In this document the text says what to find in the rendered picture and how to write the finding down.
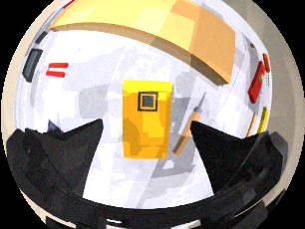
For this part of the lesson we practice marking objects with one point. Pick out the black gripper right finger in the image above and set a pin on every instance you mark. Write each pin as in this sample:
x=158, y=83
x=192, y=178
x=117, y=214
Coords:
x=222, y=154

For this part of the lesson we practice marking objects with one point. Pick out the cream floor panel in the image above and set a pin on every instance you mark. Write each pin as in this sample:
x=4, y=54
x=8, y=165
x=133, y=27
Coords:
x=179, y=27

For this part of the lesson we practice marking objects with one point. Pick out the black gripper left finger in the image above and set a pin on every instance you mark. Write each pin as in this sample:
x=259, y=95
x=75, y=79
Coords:
x=71, y=153

